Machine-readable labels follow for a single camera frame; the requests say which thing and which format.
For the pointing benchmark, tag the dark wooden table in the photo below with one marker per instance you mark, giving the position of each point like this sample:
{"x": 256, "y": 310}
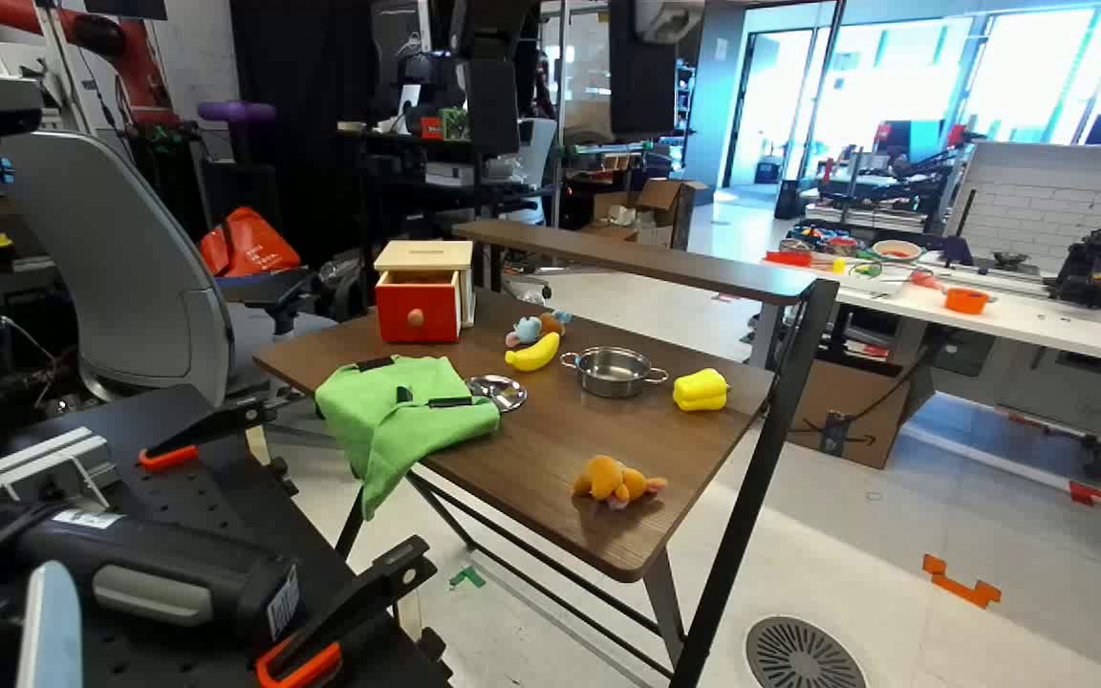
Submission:
{"x": 552, "y": 460}

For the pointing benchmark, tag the yellow toy banana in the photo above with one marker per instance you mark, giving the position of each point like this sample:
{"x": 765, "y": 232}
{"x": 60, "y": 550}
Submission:
{"x": 538, "y": 353}

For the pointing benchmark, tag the cardboard box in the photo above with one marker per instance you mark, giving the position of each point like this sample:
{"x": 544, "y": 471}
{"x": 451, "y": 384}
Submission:
{"x": 861, "y": 416}
{"x": 650, "y": 211}

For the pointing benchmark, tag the yellow toy pepper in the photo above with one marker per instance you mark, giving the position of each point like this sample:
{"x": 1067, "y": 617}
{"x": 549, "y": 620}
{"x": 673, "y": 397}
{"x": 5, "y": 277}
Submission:
{"x": 700, "y": 390}

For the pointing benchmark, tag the round floor drain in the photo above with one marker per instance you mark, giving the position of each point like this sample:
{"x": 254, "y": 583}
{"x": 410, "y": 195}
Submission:
{"x": 805, "y": 657}

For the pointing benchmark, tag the white partition panel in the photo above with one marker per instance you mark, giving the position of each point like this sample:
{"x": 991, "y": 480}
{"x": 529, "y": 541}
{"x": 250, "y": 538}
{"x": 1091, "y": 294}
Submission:
{"x": 1059, "y": 195}

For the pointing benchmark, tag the blue plush toy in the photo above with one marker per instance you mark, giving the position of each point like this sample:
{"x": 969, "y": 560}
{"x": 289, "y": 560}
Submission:
{"x": 525, "y": 332}

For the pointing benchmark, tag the white work desk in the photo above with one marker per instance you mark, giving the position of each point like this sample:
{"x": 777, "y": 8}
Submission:
{"x": 1032, "y": 325}

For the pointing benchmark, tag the black machine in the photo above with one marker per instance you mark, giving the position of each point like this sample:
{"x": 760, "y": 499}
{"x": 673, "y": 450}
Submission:
{"x": 1091, "y": 271}

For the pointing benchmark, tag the wooden box with red drawer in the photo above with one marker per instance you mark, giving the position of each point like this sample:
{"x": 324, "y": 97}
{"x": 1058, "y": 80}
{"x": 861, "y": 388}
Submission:
{"x": 423, "y": 294}

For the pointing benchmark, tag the orange bowl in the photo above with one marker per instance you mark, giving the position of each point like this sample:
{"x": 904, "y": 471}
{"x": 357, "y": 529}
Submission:
{"x": 969, "y": 305}

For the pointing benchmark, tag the red robot arm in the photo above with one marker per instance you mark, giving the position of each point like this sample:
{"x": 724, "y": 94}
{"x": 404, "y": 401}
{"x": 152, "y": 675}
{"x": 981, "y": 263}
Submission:
{"x": 133, "y": 62}

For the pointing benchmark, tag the grey plastic chair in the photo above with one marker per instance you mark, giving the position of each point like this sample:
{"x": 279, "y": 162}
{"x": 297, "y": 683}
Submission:
{"x": 133, "y": 271}

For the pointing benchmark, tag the orange plush doll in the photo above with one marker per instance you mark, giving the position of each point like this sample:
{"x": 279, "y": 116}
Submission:
{"x": 613, "y": 483}

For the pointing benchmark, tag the green cloth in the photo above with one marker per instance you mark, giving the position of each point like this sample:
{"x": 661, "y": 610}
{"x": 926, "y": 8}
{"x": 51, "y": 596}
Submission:
{"x": 390, "y": 425}

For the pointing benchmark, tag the orange bag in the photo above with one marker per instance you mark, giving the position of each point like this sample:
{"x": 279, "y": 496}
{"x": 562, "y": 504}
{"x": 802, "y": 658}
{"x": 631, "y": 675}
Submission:
{"x": 250, "y": 246}

